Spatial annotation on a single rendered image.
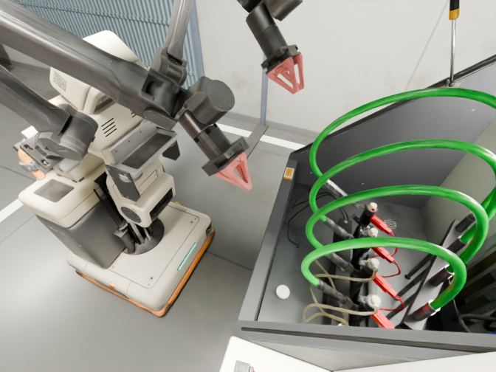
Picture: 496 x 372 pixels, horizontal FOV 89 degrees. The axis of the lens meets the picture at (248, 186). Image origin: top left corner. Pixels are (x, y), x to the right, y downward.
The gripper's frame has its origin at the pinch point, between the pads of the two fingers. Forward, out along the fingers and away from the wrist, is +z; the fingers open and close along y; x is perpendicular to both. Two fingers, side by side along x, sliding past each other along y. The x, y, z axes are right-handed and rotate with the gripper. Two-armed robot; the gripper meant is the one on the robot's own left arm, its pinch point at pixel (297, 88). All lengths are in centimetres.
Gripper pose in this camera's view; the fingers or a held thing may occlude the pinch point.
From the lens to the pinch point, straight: 68.6
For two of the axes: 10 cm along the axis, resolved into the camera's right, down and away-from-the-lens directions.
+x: -7.0, 3.1, 6.5
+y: 4.7, -4.8, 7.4
